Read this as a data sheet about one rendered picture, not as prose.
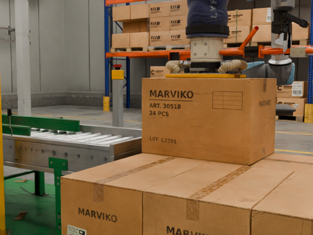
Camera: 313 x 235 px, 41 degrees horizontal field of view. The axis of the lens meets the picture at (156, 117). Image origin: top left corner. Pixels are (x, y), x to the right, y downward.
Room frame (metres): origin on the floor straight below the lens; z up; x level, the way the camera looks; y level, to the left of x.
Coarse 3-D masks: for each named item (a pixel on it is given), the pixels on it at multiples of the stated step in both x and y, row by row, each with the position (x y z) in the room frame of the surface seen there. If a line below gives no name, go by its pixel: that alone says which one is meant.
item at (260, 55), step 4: (244, 48) 2.05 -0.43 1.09; (248, 48) 2.04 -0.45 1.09; (252, 48) 2.03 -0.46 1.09; (256, 48) 2.02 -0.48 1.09; (260, 48) 2.02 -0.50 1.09; (264, 48) 2.08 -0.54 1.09; (244, 52) 2.05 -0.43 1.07; (248, 52) 2.04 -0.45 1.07; (252, 52) 2.03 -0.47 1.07; (256, 52) 2.02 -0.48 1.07; (244, 56) 2.05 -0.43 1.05; (248, 56) 2.04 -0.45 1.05; (252, 56) 2.03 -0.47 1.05; (256, 56) 2.02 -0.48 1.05; (260, 56) 2.03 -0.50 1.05
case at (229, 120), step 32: (160, 96) 2.13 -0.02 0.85; (192, 96) 2.03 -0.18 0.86; (224, 96) 1.94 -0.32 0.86; (256, 96) 1.93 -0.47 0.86; (160, 128) 2.13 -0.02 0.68; (192, 128) 2.03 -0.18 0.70; (224, 128) 1.94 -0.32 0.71; (256, 128) 1.94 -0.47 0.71; (224, 160) 1.94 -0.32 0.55; (256, 160) 1.95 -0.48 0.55
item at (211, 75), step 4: (184, 68) 2.14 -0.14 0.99; (188, 68) 2.14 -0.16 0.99; (212, 68) 2.07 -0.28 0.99; (184, 72) 2.14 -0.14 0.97; (188, 72) 2.13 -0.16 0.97; (212, 72) 2.06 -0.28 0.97; (168, 76) 2.14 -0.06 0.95; (172, 76) 2.13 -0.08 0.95; (176, 76) 2.12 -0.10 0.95; (180, 76) 2.11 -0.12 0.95; (184, 76) 2.10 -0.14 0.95; (188, 76) 2.09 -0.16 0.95; (192, 76) 2.08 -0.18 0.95; (196, 76) 2.07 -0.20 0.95; (200, 76) 2.05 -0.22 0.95; (204, 76) 2.04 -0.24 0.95; (208, 76) 2.03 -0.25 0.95; (212, 76) 2.02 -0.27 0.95; (216, 76) 2.01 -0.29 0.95; (220, 76) 2.00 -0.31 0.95; (224, 76) 1.99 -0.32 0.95; (228, 76) 1.99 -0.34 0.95; (232, 76) 2.05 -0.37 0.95
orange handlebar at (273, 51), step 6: (270, 48) 2.00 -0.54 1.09; (276, 48) 1.99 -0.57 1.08; (282, 48) 2.02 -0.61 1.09; (288, 48) 1.97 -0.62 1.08; (306, 48) 1.92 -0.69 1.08; (312, 48) 1.91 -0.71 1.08; (180, 54) 2.24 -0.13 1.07; (186, 54) 2.22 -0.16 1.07; (222, 54) 2.13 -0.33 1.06; (228, 54) 2.11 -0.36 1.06; (234, 54) 2.10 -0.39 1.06; (240, 54) 2.12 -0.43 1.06; (270, 54) 2.00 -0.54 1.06; (276, 54) 1.99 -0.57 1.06; (282, 54) 2.03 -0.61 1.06
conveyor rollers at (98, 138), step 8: (32, 128) 3.20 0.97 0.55; (32, 136) 2.83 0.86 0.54; (40, 136) 2.78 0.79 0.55; (48, 136) 2.84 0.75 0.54; (56, 136) 2.79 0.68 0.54; (64, 136) 2.85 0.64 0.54; (72, 136) 2.79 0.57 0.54; (80, 136) 2.85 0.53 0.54; (88, 136) 2.80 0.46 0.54; (96, 136) 2.76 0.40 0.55; (104, 136) 2.81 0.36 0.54; (112, 136) 2.76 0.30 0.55; (120, 136) 2.81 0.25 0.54; (128, 136) 2.76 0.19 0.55
